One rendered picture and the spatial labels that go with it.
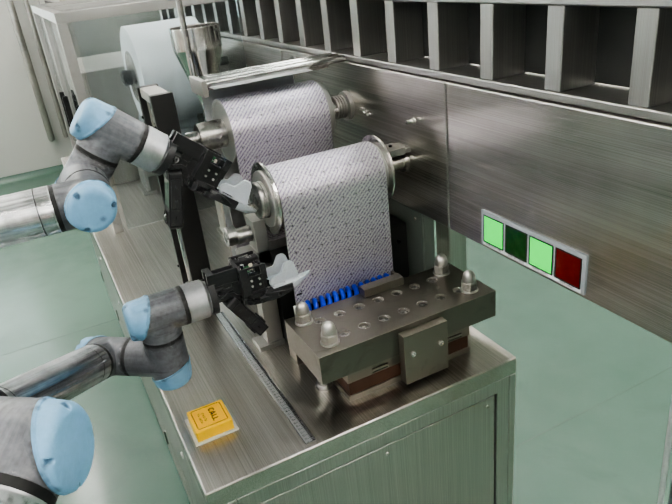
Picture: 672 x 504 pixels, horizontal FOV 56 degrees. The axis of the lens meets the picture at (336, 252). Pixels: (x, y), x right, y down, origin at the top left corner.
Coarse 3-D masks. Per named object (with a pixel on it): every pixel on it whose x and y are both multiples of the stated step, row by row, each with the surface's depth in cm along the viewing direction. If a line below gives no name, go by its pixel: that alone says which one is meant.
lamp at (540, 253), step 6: (534, 240) 105; (534, 246) 106; (540, 246) 104; (546, 246) 103; (534, 252) 106; (540, 252) 105; (546, 252) 104; (534, 258) 107; (540, 258) 105; (546, 258) 104; (534, 264) 107; (540, 264) 106; (546, 264) 104; (546, 270) 105
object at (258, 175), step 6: (378, 150) 130; (384, 162) 129; (258, 174) 123; (252, 180) 127; (258, 180) 125; (264, 180) 120; (264, 186) 121; (270, 192) 119; (270, 198) 120; (270, 204) 121; (270, 216) 124; (276, 216) 121; (282, 216) 122; (270, 222) 125; (282, 222) 124
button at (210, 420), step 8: (200, 408) 119; (208, 408) 119; (216, 408) 119; (224, 408) 119; (192, 416) 117; (200, 416) 117; (208, 416) 117; (216, 416) 117; (224, 416) 116; (192, 424) 115; (200, 424) 115; (208, 424) 115; (216, 424) 115; (224, 424) 115; (232, 424) 116; (200, 432) 113; (208, 432) 114; (216, 432) 115; (200, 440) 114
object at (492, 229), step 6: (486, 222) 116; (492, 222) 114; (498, 222) 113; (486, 228) 116; (492, 228) 115; (498, 228) 113; (486, 234) 117; (492, 234) 115; (498, 234) 114; (486, 240) 118; (492, 240) 116; (498, 240) 114; (498, 246) 115
